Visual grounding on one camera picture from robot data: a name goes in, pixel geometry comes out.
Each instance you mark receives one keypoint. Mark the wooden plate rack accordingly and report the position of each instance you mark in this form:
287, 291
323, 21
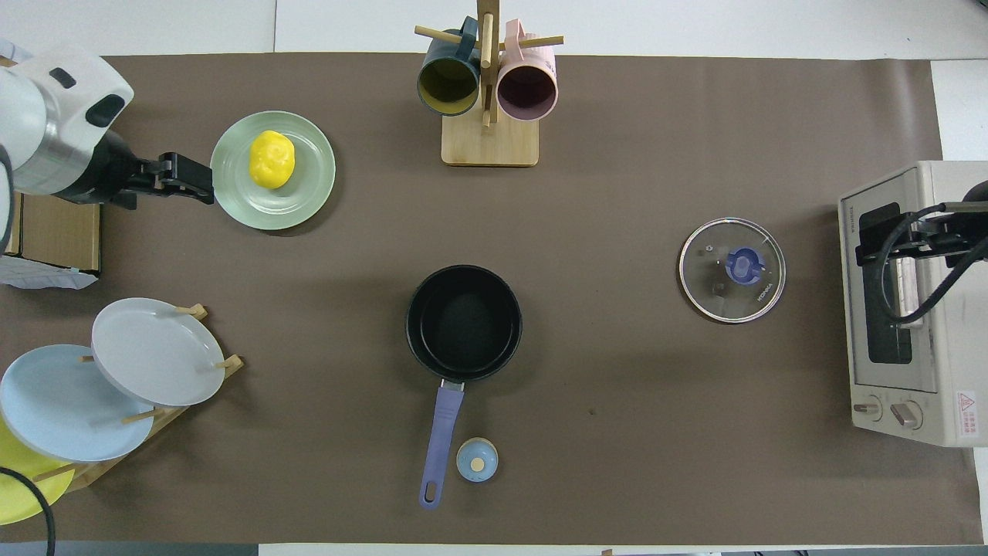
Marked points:
100, 471

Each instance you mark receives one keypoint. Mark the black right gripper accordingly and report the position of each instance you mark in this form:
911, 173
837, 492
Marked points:
955, 232

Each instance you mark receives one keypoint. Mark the grey plate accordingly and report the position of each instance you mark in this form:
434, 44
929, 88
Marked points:
158, 351

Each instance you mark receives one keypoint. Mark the white checked cloth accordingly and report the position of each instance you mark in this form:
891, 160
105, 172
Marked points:
11, 52

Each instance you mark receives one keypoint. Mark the glass lid blue knob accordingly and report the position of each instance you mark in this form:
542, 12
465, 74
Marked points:
733, 270

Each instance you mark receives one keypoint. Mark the light blue plate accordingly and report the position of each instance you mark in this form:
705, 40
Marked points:
62, 405

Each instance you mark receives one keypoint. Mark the dark blue mug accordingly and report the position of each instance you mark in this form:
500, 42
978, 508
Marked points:
448, 85

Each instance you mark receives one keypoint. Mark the wooden mug tree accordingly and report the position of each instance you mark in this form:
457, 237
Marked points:
490, 143

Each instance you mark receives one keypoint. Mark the green plate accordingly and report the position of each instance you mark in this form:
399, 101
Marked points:
309, 193

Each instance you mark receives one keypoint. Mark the pink mug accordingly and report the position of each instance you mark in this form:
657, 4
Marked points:
527, 89

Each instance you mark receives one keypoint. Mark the yellow potato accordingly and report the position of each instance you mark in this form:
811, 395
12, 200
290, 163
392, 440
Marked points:
272, 160

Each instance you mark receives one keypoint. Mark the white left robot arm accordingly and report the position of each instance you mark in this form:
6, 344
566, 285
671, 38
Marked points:
54, 100

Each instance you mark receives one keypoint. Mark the brown table mat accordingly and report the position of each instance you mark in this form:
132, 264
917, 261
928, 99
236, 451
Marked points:
617, 154

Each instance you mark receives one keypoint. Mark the yellow plate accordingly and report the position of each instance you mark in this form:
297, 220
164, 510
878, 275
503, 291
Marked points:
19, 494

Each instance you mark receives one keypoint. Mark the beige toaster oven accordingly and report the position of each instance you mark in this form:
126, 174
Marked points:
949, 371

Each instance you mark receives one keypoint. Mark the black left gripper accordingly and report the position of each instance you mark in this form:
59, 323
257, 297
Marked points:
116, 174

